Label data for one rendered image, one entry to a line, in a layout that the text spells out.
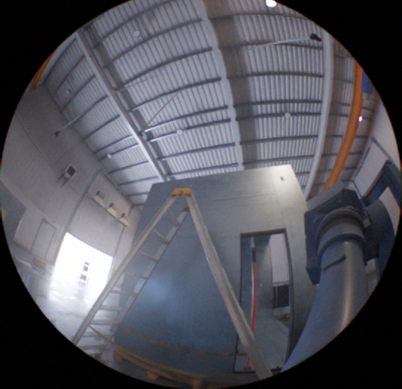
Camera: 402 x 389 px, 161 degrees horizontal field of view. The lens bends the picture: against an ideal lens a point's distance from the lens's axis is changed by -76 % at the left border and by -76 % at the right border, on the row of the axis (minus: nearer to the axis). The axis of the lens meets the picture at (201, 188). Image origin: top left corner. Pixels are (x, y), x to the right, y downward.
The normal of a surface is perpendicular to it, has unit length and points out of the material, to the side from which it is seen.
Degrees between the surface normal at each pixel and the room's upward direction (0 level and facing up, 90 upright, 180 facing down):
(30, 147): 90
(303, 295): 90
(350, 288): 49
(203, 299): 90
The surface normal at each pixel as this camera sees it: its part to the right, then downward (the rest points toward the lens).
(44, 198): 0.96, -0.11
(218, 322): -0.28, -0.63
